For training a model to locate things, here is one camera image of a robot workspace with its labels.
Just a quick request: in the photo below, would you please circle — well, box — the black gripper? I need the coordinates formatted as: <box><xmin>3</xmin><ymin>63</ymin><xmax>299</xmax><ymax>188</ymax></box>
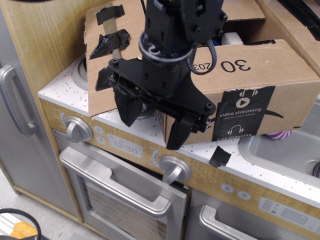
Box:
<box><xmin>108</xmin><ymin>57</ymin><xmax>216</xmax><ymax>150</ymax></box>

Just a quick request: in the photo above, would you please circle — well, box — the large cardboard box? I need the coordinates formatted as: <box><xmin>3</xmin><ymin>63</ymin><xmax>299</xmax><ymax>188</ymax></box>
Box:
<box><xmin>86</xmin><ymin>0</ymin><xmax>320</xmax><ymax>146</ymax></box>

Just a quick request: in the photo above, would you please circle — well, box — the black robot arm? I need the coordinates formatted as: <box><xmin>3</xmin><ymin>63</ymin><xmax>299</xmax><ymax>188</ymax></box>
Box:
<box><xmin>107</xmin><ymin>0</ymin><xmax>228</xmax><ymax>150</ymax></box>

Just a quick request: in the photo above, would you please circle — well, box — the right silver oven knob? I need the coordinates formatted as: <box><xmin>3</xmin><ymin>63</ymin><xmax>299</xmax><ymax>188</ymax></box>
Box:
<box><xmin>159</xmin><ymin>155</ymin><xmax>192</xmax><ymax>185</ymax></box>

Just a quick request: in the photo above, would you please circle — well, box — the silver oven knob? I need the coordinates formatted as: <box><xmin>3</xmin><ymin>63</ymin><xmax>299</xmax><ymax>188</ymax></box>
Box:
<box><xmin>65</xmin><ymin>116</ymin><xmax>93</xmax><ymax>143</ymax></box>
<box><xmin>159</xmin><ymin>155</ymin><xmax>192</xmax><ymax>185</ymax></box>

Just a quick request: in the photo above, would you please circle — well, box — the black tape piece on counter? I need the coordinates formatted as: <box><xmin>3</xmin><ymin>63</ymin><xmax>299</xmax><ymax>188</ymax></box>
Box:
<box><xmin>209</xmin><ymin>146</ymin><xmax>231</xmax><ymax>168</ymax></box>

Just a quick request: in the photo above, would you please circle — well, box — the left silver oven knob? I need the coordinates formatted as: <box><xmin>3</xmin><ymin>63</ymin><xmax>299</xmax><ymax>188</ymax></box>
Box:
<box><xmin>65</xmin><ymin>116</ymin><xmax>93</xmax><ymax>143</ymax></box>

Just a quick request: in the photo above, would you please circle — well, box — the silver toy oven door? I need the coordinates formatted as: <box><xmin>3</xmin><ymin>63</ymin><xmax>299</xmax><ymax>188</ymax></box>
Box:
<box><xmin>59</xmin><ymin>146</ymin><xmax>187</xmax><ymax>240</ymax></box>

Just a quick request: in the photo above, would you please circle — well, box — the wooden stick taped on flap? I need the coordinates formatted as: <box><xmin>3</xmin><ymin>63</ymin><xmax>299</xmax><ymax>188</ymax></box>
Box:
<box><xmin>100</xmin><ymin>2</ymin><xmax>124</xmax><ymax>59</ymax></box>

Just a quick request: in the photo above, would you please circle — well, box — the white foam block in box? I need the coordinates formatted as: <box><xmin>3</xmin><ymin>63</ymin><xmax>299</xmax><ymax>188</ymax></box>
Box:
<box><xmin>221</xmin><ymin>32</ymin><xmax>244</xmax><ymax>46</ymax></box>

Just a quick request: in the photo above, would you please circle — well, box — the purple white striped object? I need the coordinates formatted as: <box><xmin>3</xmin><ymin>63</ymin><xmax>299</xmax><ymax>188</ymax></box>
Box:
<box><xmin>266</xmin><ymin>130</ymin><xmax>293</xmax><ymax>140</ymax></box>

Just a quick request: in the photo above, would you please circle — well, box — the silver toy sink basin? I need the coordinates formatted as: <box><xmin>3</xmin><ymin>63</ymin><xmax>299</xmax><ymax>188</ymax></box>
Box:
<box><xmin>238</xmin><ymin>129</ymin><xmax>320</xmax><ymax>188</ymax></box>

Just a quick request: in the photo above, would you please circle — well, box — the orange object on floor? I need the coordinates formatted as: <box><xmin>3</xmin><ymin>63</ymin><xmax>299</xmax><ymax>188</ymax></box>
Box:
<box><xmin>9</xmin><ymin>221</ymin><xmax>38</xmax><ymax>239</ymax></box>

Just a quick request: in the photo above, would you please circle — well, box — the toy stove burner ring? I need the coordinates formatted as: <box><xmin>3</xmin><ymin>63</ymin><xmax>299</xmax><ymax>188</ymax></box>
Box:
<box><xmin>71</xmin><ymin>55</ymin><xmax>89</xmax><ymax>89</ymax></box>

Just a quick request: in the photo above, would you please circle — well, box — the silver oven door handle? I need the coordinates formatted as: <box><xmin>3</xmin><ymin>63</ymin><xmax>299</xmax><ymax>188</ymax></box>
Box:
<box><xmin>59</xmin><ymin>147</ymin><xmax>172</xmax><ymax>218</ymax></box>

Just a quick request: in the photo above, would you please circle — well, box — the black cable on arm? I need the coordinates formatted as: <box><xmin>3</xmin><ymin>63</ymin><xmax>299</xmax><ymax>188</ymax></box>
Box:
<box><xmin>186</xmin><ymin>39</ymin><xmax>218</xmax><ymax>75</ymax></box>

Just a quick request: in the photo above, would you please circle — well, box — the silver dishwasher handle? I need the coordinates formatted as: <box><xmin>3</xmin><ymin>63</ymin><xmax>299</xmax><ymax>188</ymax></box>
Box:
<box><xmin>199</xmin><ymin>204</ymin><xmax>255</xmax><ymax>240</ymax></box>

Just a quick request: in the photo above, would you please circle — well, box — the grey fridge door handle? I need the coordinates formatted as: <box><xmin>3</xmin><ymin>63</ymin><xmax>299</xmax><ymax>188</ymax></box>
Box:
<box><xmin>0</xmin><ymin>65</ymin><xmax>38</xmax><ymax>137</ymax></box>

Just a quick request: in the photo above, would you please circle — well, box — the black cord loop on floor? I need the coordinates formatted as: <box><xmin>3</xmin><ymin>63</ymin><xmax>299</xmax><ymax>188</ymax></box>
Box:
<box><xmin>0</xmin><ymin>207</ymin><xmax>42</xmax><ymax>240</ymax></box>

